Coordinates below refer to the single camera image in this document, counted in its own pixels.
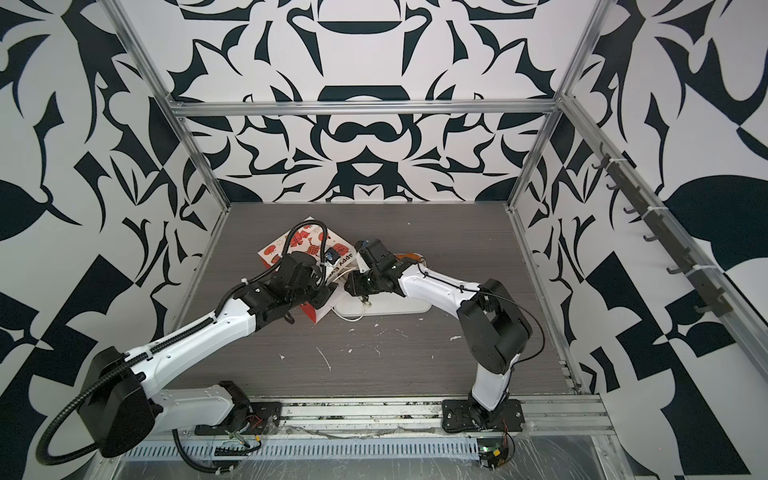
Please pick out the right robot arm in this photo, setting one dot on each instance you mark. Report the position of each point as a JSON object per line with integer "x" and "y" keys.
{"x": 493, "y": 325}

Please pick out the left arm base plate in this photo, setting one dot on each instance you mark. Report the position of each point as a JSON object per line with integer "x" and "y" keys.
{"x": 246, "y": 419}

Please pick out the aluminium cage frame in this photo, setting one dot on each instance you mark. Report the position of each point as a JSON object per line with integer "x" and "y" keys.
{"x": 468, "y": 131}

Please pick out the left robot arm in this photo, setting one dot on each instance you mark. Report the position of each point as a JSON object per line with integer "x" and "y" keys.
{"x": 131, "y": 398}

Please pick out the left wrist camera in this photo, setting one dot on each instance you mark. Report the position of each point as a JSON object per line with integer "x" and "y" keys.
{"x": 332, "y": 256}

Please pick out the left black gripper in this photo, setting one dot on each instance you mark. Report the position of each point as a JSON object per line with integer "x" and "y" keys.
{"x": 320, "y": 290}

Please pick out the small circuit board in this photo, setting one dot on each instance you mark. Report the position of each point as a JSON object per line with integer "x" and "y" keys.
{"x": 493, "y": 453}

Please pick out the white plastic tray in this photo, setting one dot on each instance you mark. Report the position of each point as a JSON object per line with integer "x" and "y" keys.
{"x": 354, "y": 309}

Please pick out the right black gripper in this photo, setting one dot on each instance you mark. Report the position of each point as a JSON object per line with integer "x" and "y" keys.
{"x": 357, "y": 287}

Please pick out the red white paper bag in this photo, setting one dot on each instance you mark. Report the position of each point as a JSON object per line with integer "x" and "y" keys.
{"x": 312, "y": 240}

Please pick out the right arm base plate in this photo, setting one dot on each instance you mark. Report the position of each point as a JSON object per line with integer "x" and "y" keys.
{"x": 460, "y": 416}

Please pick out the white slotted cable duct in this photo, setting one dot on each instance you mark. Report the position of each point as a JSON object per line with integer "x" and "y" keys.
{"x": 340, "y": 449}

